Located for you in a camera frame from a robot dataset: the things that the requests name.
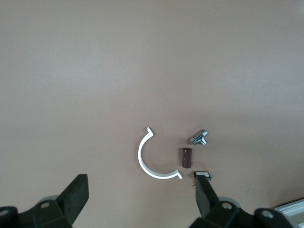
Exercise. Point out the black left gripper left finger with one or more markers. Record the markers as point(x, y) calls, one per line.
point(73, 197)

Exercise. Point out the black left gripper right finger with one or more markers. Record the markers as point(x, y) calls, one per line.
point(205, 199)

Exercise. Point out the black push button white cap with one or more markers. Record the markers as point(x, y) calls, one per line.
point(206, 174)

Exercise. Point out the white drawer cabinet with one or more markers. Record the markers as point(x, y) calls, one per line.
point(297, 209)

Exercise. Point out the brown hexagonal block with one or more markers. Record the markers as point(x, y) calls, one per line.
point(186, 158)

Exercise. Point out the silver metal tee fitting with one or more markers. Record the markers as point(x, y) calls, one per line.
point(199, 138)

